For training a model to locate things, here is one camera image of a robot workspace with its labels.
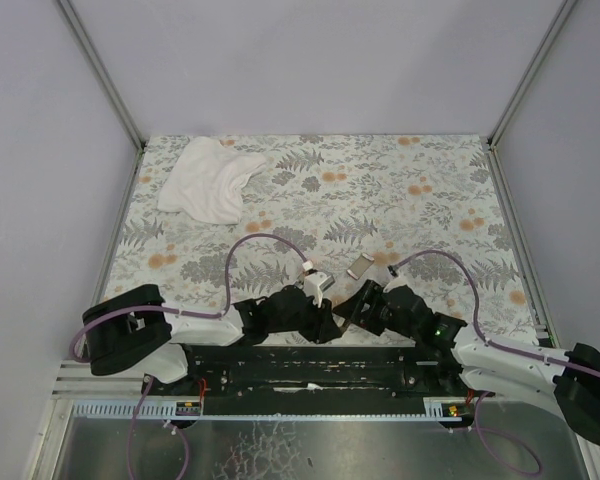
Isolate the grey cardboard box sleeve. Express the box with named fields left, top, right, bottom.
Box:
left=346, top=253, right=374, bottom=280

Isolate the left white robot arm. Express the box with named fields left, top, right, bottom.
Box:
left=79, top=284, right=342, bottom=384

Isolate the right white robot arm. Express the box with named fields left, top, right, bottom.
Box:
left=333, top=279, right=600, bottom=446

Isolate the floral patterned table mat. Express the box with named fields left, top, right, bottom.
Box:
left=102, top=135, right=536, bottom=343

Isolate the white cloth towel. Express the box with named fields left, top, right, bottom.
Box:
left=157, top=137, right=267, bottom=225

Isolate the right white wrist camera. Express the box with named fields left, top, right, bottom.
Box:
left=383, top=276, right=408, bottom=293

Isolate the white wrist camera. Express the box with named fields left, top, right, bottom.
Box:
left=383, top=276, right=408, bottom=293
left=302, top=269, right=335, bottom=308

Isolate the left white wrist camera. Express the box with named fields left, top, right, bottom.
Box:
left=302, top=269, right=335, bottom=308

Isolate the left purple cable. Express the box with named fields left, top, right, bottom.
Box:
left=68, top=233, right=315, bottom=480

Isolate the white slotted cable duct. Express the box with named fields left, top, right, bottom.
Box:
left=72, top=395, right=472, bottom=423

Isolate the right aluminium frame post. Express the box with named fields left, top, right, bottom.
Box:
left=486, top=0, right=580, bottom=150

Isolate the aluminium frame post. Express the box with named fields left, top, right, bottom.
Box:
left=53, top=0, right=146, bottom=150
left=486, top=0, right=580, bottom=150

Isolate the aluminium cross rail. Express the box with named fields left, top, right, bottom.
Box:
left=52, top=361, right=144, bottom=399

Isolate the left aluminium frame post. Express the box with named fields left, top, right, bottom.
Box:
left=53, top=0, right=146, bottom=150

